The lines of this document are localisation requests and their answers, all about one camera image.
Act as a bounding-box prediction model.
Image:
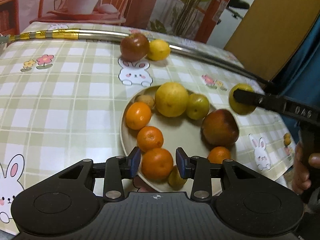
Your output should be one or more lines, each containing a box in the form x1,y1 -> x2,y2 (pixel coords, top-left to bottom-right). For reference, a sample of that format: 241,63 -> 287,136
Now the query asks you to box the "small orange mandarin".
125,102 -> 152,130
137,126 -> 164,152

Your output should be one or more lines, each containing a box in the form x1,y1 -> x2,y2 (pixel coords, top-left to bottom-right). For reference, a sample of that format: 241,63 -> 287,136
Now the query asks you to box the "red apple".
201,109 -> 239,147

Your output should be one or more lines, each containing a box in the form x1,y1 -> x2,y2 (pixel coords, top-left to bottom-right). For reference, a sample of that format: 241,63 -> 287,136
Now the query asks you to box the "small yellow green fruit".
228,83 -> 257,116

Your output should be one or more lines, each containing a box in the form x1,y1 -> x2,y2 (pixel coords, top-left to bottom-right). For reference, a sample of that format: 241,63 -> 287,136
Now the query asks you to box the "green yellow round fruit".
185,93 -> 210,120

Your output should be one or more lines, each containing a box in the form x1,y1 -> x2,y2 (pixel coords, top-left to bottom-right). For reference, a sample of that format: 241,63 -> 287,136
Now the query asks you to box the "small brown kiwi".
135,94 -> 155,109

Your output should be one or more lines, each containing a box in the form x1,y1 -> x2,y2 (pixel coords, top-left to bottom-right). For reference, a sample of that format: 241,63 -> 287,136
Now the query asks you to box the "yellow lemon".
155,82 -> 189,118
147,39 -> 171,61

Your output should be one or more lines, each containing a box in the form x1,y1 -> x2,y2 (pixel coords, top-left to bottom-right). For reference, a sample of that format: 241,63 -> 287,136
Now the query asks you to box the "person right hand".
292,142 -> 311,195

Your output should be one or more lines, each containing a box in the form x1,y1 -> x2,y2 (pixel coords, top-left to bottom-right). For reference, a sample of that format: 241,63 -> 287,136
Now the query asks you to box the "plaid bunny tablecloth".
0,22 -> 298,235

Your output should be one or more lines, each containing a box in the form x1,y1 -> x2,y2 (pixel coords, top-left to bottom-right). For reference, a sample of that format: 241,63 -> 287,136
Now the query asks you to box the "brown wooden board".
225,0 -> 319,80

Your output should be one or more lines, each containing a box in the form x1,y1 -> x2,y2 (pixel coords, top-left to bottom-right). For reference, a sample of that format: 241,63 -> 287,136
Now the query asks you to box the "printed room backdrop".
1,0 -> 254,48

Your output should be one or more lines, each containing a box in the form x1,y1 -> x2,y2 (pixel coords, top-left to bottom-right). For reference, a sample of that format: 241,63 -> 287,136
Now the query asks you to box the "steel gold telescopic pole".
1,29 -> 272,85

